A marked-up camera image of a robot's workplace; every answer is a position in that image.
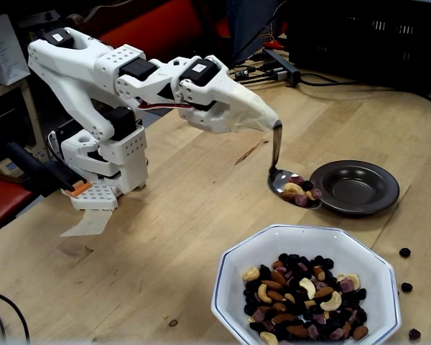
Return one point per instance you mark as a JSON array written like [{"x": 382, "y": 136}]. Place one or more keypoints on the white shelf unit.
[{"x": 27, "y": 104}]

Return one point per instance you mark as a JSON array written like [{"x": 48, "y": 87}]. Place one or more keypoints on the small nuts and raisins heap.
[{"x": 298, "y": 192}]

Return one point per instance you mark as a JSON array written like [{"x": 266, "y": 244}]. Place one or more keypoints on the beige tape sheet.
[{"x": 88, "y": 224}]

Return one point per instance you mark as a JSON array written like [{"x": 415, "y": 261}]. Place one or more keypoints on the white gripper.
[{"x": 225, "y": 108}]

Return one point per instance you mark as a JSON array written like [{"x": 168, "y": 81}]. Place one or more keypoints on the small device blue screen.
[{"x": 9, "y": 167}]

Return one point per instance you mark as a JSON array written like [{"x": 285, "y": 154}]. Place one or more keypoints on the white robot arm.
[{"x": 75, "y": 72}]

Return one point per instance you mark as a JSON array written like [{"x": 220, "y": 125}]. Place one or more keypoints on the white paper bag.
[{"x": 3, "y": 50}]

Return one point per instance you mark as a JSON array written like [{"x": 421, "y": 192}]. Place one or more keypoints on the white octagonal bowl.
[{"x": 309, "y": 240}]

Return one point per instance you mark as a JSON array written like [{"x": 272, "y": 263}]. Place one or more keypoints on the brown plate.
[{"x": 353, "y": 188}]

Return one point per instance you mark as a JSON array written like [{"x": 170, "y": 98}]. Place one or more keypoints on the beige tape wrap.
[{"x": 255, "y": 111}]

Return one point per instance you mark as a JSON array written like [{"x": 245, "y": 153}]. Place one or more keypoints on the nuts and raisins mix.
[{"x": 294, "y": 298}]

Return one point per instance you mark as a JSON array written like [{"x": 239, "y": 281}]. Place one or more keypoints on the black plastic crate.
[{"x": 362, "y": 36}]

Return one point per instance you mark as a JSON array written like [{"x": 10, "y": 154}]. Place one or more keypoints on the metal spoon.
[{"x": 277, "y": 151}]

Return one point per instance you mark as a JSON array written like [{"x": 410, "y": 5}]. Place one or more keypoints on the red seat cushion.
[{"x": 3, "y": 201}]

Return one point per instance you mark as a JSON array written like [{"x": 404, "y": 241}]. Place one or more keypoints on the small circuit board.
[{"x": 244, "y": 73}]

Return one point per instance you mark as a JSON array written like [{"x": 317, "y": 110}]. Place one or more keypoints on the red upholstered chair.
[{"x": 158, "y": 21}]

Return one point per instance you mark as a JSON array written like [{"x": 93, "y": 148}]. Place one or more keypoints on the loose dark raisin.
[
  {"x": 406, "y": 286},
  {"x": 414, "y": 334},
  {"x": 404, "y": 252}
]

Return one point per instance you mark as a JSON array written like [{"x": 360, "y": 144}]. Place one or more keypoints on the red alligator clips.
[{"x": 274, "y": 44}]

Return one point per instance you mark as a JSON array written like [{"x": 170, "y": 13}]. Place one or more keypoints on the grey USB hub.
[{"x": 283, "y": 66}]

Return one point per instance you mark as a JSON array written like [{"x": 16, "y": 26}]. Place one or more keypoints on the dark blue fabric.
[{"x": 251, "y": 28}]

